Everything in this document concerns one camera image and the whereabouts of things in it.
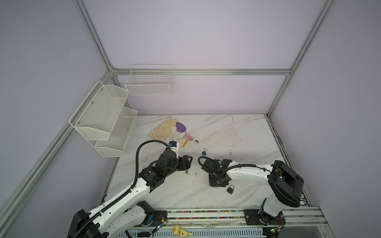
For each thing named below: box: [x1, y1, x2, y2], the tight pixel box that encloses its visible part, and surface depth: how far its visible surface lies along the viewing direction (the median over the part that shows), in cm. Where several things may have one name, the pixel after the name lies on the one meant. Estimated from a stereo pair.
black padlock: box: [226, 184, 235, 195], surface depth 84 cm
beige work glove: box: [148, 116, 178, 142], surface depth 113 cm
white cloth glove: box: [166, 125, 189, 148], surface depth 109 cm
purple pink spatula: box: [175, 121, 194, 141], surface depth 114 cm
